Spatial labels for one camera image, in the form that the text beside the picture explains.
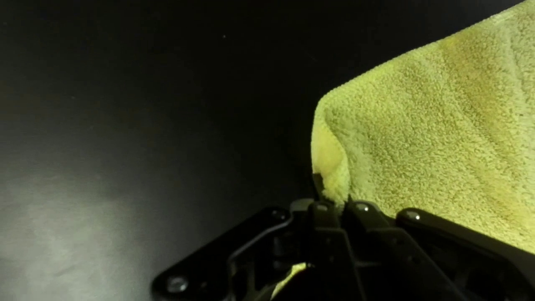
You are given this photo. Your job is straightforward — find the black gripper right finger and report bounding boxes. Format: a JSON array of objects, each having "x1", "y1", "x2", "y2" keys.
[{"x1": 340, "y1": 198, "x2": 535, "y2": 301}]

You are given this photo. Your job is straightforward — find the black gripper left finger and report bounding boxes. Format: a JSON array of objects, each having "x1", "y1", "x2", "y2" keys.
[{"x1": 151, "y1": 198, "x2": 341, "y2": 301}]

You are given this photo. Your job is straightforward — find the green towel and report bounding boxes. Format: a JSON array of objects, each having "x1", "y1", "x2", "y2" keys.
[{"x1": 270, "y1": 0, "x2": 535, "y2": 301}]

